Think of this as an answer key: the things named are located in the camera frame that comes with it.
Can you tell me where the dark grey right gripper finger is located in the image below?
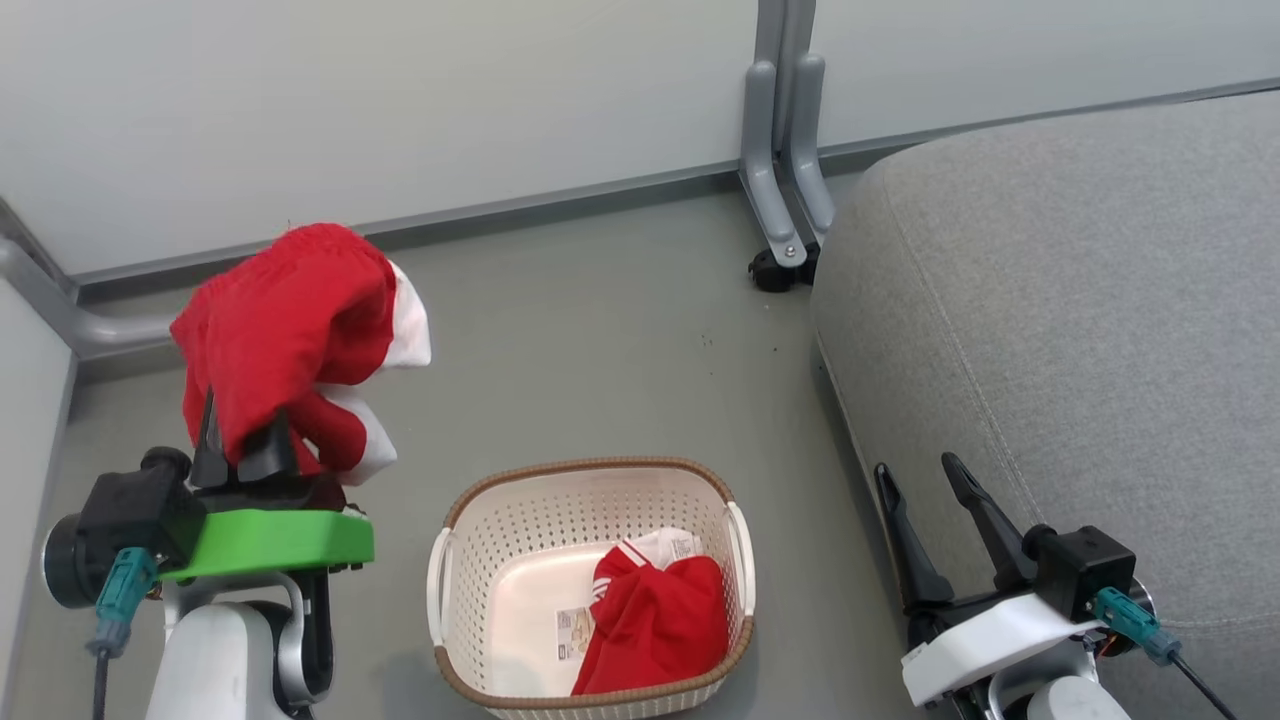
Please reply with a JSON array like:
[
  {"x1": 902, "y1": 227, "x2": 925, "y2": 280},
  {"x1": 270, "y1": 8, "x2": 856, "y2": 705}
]
[
  {"x1": 940, "y1": 452, "x2": 1042, "y2": 592},
  {"x1": 874, "y1": 462, "x2": 957, "y2": 614}
]

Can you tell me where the grey partition post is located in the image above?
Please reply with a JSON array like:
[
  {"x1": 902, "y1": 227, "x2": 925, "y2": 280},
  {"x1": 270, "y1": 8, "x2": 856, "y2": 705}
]
[{"x1": 755, "y1": 0, "x2": 817, "y2": 63}]

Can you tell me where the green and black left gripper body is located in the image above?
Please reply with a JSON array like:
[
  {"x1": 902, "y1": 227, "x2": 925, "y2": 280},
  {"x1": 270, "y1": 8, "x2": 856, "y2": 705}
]
[{"x1": 158, "y1": 474, "x2": 376, "y2": 585}]

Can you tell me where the paper label sticker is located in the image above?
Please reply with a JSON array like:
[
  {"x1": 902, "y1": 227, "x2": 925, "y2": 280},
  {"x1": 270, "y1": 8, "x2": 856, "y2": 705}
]
[{"x1": 556, "y1": 605, "x2": 598, "y2": 667}]

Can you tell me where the grey partition foot bracket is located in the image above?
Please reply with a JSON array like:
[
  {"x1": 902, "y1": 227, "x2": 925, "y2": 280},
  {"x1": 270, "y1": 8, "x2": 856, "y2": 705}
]
[
  {"x1": 740, "y1": 60, "x2": 807, "y2": 270},
  {"x1": 790, "y1": 52, "x2": 837, "y2": 247}
]

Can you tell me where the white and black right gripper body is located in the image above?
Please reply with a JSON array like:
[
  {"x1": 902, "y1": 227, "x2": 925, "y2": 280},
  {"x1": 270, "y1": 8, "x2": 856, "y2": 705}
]
[{"x1": 901, "y1": 590, "x2": 1102, "y2": 710}]

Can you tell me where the red shirt with white stripes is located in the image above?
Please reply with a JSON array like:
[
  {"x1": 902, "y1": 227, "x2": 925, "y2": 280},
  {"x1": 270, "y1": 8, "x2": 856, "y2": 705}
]
[{"x1": 570, "y1": 527, "x2": 731, "y2": 697}]

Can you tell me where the red garment with white trim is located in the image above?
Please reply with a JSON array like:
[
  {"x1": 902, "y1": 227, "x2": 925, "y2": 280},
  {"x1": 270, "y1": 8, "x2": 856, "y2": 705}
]
[{"x1": 170, "y1": 223, "x2": 433, "y2": 488}]

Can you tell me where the cream perforated laundry basket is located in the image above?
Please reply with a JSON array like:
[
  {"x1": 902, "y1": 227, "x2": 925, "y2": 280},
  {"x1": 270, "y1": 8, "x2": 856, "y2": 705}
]
[{"x1": 427, "y1": 457, "x2": 757, "y2": 720}]

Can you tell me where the black caster wheel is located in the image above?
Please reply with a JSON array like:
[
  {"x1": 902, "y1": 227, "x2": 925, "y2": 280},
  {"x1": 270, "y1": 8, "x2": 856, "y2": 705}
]
[{"x1": 748, "y1": 244, "x2": 821, "y2": 294}]

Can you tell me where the grey fabric sofa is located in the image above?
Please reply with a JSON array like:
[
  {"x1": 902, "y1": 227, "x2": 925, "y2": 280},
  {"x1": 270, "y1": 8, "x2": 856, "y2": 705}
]
[{"x1": 810, "y1": 90, "x2": 1280, "y2": 720}]

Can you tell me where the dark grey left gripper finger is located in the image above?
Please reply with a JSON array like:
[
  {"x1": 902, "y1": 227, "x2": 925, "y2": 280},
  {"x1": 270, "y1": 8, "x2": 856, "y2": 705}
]
[
  {"x1": 236, "y1": 408, "x2": 302, "y2": 485},
  {"x1": 189, "y1": 388, "x2": 233, "y2": 490}
]

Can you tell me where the grey bent floor tube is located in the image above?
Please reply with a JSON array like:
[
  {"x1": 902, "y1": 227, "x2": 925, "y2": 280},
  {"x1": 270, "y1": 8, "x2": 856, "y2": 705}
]
[{"x1": 0, "y1": 200, "x2": 183, "y2": 361}]

